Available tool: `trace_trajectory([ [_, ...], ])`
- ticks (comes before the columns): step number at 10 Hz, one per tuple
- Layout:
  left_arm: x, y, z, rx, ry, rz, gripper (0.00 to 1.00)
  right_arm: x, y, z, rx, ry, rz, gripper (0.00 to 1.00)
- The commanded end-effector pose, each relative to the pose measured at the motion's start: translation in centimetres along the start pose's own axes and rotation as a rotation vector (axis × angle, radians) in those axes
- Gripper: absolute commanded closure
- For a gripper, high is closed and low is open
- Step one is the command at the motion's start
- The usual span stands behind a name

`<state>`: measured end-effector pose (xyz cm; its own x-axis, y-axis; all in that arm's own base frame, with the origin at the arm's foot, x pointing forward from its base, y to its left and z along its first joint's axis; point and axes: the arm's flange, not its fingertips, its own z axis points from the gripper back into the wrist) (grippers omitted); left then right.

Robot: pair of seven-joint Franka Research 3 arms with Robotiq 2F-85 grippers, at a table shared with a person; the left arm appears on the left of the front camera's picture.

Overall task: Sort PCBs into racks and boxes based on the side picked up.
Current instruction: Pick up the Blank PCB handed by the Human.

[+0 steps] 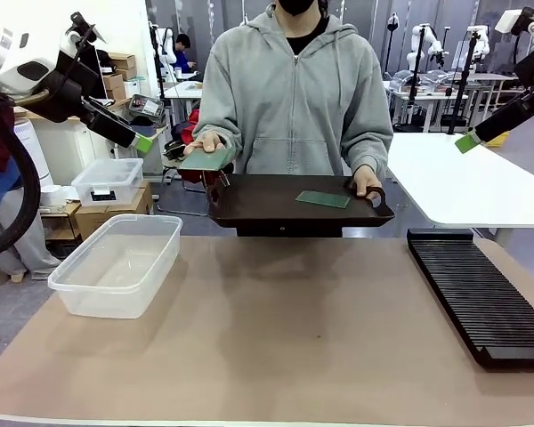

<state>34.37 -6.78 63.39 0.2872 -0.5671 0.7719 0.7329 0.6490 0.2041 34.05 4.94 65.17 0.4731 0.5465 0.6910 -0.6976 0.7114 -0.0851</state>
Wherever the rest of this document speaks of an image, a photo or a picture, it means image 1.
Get black tool case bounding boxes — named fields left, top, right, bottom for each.
left=127, top=93, right=166, bottom=126

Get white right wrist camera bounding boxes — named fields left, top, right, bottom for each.
left=494, top=8, right=534, bottom=36

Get bystander in red blue jacket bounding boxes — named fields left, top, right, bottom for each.
left=0, top=86, right=61, bottom=282

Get seated person in blue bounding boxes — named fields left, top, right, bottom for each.
left=174, top=32, right=198, bottom=75

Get green PCB board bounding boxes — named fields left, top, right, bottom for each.
left=178, top=147, right=237, bottom=173
left=294, top=189, right=352, bottom=210

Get person's right hand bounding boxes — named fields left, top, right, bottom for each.
left=190, top=130, right=227, bottom=156

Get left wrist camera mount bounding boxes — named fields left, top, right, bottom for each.
left=66, top=11, right=111, bottom=46

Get black corrugated cable hose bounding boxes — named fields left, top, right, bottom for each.
left=0, top=84, right=43, bottom=262

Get person's grey-sleeved left forearm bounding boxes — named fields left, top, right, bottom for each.
left=343, top=101, right=395, bottom=179

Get white air purifier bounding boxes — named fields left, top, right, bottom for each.
left=12, top=118, right=55, bottom=188

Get small wooden shelf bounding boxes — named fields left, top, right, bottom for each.
left=38, top=200, right=83, bottom=245

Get clear lidded storage box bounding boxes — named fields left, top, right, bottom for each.
left=70, top=157, right=145, bottom=208

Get red cloth on chair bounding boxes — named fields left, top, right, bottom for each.
left=170, top=109, right=206, bottom=179

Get clear plastic container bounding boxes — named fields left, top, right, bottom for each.
left=47, top=213, right=184, bottom=320

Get person's grey-sleeved right forearm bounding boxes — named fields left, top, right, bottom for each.
left=192, top=84, right=247, bottom=150

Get person's left hand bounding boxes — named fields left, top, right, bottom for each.
left=350, top=165, right=384, bottom=198

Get black face mask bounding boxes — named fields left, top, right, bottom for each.
left=279, top=0, right=315, bottom=18

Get large cardboard box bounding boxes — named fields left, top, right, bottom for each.
left=73, top=179, right=155, bottom=242

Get person's grey hoodie torso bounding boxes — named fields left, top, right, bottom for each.
left=192, top=11, right=395, bottom=179

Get white side table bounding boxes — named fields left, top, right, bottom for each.
left=384, top=131, right=534, bottom=230

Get black slotted PCB rack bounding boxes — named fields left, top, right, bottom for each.
left=405, top=227, right=534, bottom=371

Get black tray with handles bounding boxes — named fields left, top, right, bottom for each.
left=206, top=172, right=396, bottom=230

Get black block under tray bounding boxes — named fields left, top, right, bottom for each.
left=235, top=224, right=344, bottom=238

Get stacked cardboard boxes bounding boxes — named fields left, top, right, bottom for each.
left=101, top=52, right=138, bottom=101

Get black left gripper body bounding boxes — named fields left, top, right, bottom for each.
left=25, top=49, right=101, bottom=125

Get black tripod stand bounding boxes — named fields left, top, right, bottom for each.
left=446, top=29, right=480, bottom=136

